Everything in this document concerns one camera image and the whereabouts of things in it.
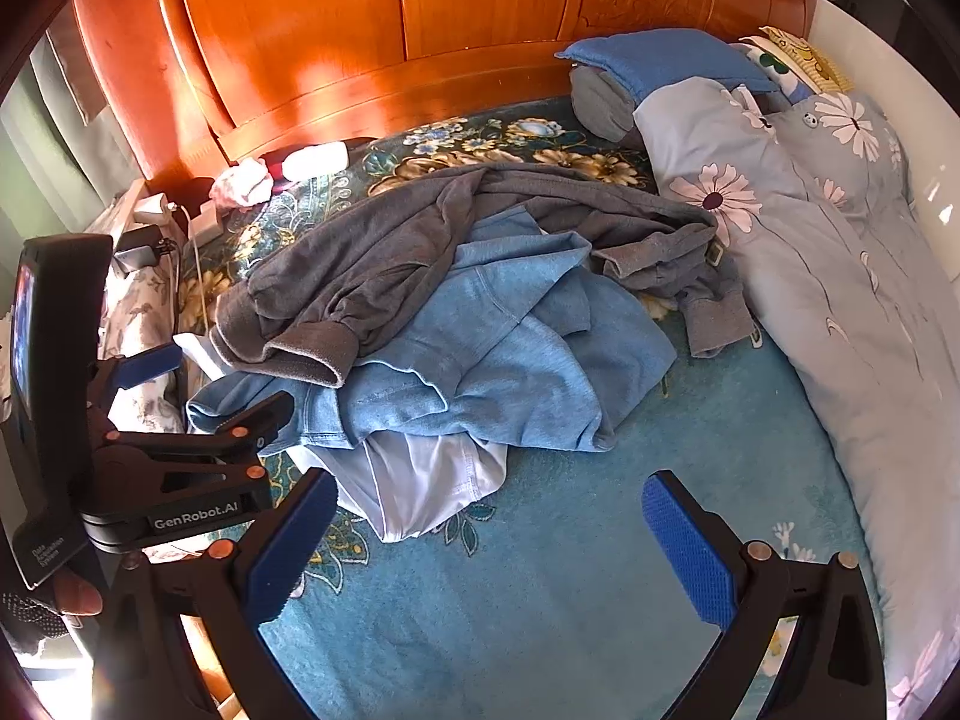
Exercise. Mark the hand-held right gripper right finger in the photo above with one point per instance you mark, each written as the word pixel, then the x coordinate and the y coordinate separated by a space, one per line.
pixel 690 555

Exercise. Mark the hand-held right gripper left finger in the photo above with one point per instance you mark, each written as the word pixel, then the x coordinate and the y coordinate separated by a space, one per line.
pixel 292 551

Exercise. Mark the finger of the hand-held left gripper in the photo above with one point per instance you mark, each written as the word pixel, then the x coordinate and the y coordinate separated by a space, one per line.
pixel 255 424
pixel 150 366

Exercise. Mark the grey pants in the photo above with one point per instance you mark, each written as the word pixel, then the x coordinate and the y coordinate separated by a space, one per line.
pixel 390 240

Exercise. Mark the blue sweatshirt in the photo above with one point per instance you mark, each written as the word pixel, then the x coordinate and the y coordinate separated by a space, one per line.
pixel 510 360

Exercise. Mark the person's left hand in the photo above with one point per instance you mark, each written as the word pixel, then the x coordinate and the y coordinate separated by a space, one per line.
pixel 75 598

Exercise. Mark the grey floral bed sheet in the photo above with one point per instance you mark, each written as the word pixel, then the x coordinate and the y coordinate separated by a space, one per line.
pixel 139 300

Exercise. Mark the black charger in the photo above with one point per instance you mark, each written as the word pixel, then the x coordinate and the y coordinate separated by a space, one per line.
pixel 139 247

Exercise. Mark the light wooden nightstand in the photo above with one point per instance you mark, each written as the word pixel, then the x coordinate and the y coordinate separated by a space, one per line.
pixel 120 210

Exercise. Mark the teal floral blanket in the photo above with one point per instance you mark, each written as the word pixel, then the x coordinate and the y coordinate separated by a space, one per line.
pixel 562 577

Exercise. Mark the white charger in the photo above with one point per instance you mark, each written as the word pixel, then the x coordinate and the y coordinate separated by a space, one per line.
pixel 154 207

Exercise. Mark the white garment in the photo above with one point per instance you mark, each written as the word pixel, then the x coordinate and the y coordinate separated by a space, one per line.
pixel 420 480

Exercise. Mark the grey green curtain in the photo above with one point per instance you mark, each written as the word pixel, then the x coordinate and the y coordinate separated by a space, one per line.
pixel 45 127

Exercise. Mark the pink white crumpled cloth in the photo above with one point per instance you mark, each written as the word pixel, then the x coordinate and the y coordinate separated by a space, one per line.
pixel 244 180

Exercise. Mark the white bottle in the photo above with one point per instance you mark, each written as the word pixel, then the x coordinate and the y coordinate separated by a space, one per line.
pixel 315 160

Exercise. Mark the pale blue daisy duvet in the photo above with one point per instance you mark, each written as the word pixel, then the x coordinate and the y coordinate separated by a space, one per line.
pixel 825 277

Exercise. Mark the wooden headboard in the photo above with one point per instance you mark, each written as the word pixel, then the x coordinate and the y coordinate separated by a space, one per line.
pixel 337 30

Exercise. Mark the white wardrobe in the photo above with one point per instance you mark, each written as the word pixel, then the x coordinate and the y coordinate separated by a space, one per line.
pixel 926 165

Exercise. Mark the grey pillow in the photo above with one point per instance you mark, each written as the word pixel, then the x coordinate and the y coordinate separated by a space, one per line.
pixel 600 105

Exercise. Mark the blue pillow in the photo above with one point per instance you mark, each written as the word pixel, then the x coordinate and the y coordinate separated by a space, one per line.
pixel 660 60

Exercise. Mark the yellow patterned pillow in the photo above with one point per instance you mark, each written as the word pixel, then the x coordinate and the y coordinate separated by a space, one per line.
pixel 802 60

